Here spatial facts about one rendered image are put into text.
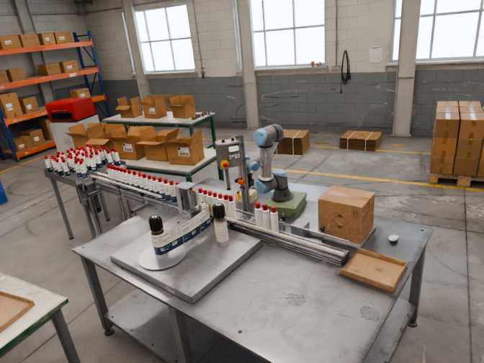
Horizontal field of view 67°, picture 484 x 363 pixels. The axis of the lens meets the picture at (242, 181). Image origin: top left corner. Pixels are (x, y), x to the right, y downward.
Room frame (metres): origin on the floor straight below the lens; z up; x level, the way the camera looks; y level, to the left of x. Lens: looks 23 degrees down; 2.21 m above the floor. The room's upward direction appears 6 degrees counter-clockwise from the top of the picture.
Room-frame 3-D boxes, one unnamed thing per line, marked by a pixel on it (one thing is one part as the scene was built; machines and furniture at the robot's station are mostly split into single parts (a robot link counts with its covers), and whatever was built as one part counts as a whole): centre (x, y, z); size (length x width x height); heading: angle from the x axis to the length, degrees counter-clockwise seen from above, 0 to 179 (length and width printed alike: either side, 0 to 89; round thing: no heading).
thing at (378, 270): (1.73, -0.71, 0.85); 0.30 x 0.26 x 0.04; 50
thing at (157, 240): (2.03, 0.57, 1.04); 0.09 x 0.09 x 0.29
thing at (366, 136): (6.36, -2.25, 0.11); 0.65 x 0.54 x 0.22; 57
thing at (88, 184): (3.54, 1.60, 0.71); 0.15 x 0.12 x 0.34; 140
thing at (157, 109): (7.00, 1.54, 0.97); 0.42 x 0.39 x 0.37; 147
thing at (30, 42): (8.89, 4.32, 1.26); 2.78 x 0.61 x 2.51; 150
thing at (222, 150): (2.51, 0.07, 1.38); 0.17 x 0.10 x 0.19; 105
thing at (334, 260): (2.37, 0.05, 0.85); 1.65 x 0.11 x 0.05; 50
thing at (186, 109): (6.75, 0.96, 0.97); 0.43 x 0.42 x 0.37; 146
